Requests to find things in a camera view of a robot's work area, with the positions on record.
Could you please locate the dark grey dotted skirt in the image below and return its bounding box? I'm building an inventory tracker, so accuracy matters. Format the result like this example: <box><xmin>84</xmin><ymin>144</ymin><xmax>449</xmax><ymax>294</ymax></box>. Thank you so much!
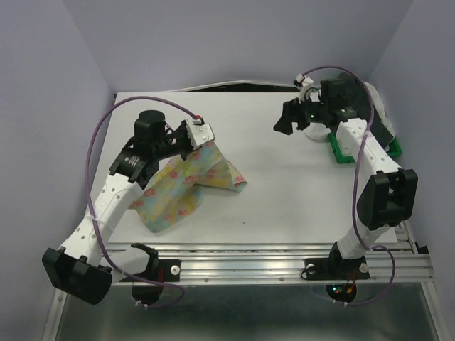
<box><xmin>338</xmin><ymin>72</ymin><xmax>394</xmax><ymax>151</ymax></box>

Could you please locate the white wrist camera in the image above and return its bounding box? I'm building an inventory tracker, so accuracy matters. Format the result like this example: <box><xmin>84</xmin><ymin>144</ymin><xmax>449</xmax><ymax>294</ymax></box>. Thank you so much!
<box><xmin>294</xmin><ymin>74</ymin><xmax>320</xmax><ymax>102</ymax></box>
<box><xmin>186</xmin><ymin>118</ymin><xmax>215</xmax><ymax>150</ymax></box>

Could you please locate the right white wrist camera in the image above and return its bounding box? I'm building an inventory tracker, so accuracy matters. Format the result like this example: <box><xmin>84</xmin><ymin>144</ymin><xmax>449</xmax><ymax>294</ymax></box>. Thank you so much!
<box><xmin>294</xmin><ymin>74</ymin><xmax>320</xmax><ymax>102</ymax></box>

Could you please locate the white skirt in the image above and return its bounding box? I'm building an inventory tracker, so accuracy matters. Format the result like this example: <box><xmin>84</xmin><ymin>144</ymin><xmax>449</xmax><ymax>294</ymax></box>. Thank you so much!
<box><xmin>304</xmin><ymin>82</ymin><xmax>396</xmax><ymax>141</ymax></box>

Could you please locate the floral pastel skirt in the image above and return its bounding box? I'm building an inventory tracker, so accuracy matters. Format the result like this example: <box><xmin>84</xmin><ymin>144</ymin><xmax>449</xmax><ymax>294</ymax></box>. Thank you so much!
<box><xmin>129</xmin><ymin>142</ymin><xmax>247</xmax><ymax>233</ymax></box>

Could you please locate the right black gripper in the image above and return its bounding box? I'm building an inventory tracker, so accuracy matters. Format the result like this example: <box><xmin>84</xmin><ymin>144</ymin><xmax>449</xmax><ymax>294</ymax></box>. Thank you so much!
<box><xmin>272</xmin><ymin>91</ymin><xmax>328</xmax><ymax>135</ymax></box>

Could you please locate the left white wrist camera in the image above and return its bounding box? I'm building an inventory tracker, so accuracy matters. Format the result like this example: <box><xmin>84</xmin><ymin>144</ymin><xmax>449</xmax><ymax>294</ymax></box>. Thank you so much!
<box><xmin>186</xmin><ymin>118</ymin><xmax>215</xmax><ymax>150</ymax></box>

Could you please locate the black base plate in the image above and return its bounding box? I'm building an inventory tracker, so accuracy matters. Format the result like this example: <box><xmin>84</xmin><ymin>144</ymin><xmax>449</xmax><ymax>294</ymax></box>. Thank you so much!
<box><xmin>136</xmin><ymin>259</ymin><xmax>181</xmax><ymax>283</ymax></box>
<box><xmin>301</xmin><ymin>257</ymin><xmax>370</xmax><ymax>282</ymax></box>

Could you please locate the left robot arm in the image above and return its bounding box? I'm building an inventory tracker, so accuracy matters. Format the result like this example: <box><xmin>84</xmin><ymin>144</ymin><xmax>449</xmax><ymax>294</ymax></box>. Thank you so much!
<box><xmin>42</xmin><ymin>110</ymin><xmax>213</xmax><ymax>305</ymax></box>

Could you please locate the green plastic basket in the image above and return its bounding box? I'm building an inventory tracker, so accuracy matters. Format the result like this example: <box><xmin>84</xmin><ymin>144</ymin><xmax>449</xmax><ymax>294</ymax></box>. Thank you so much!
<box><xmin>326</xmin><ymin>131</ymin><xmax>403</xmax><ymax>165</ymax></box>

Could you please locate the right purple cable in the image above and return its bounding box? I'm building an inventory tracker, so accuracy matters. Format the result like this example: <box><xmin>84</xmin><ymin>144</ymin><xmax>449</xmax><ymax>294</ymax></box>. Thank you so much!
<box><xmin>301</xmin><ymin>65</ymin><xmax>397</xmax><ymax>307</ymax></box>

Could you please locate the aluminium rail frame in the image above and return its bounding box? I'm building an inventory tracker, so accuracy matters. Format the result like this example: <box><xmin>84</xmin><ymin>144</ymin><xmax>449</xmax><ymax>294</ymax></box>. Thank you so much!
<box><xmin>42</xmin><ymin>227</ymin><xmax>452</xmax><ymax>341</ymax></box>

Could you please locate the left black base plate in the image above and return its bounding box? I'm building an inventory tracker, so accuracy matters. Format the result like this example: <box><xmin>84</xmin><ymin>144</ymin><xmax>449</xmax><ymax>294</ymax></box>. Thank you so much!
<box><xmin>136</xmin><ymin>259</ymin><xmax>181</xmax><ymax>283</ymax></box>

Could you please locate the purple cable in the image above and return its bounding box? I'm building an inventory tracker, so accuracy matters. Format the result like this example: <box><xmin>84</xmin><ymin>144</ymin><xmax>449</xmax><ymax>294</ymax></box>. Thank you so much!
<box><xmin>301</xmin><ymin>65</ymin><xmax>397</xmax><ymax>307</ymax></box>
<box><xmin>86</xmin><ymin>97</ymin><xmax>205</xmax><ymax>308</ymax></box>

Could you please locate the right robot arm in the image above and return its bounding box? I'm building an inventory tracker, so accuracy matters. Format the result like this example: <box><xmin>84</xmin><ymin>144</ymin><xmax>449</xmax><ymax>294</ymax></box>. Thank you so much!
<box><xmin>273</xmin><ymin>73</ymin><xmax>418</xmax><ymax>281</ymax></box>

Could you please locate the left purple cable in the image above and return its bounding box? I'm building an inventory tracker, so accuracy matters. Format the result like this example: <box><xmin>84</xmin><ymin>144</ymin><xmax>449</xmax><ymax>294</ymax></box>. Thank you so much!
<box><xmin>86</xmin><ymin>97</ymin><xmax>205</xmax><ymax>308</ymax></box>

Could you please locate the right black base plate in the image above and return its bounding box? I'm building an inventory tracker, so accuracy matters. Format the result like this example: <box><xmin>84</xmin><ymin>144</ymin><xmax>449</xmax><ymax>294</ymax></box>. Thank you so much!
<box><xmin>301</xmin><ymin>257</ymin><xmax>370</xmax><ymax>282</ymax></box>

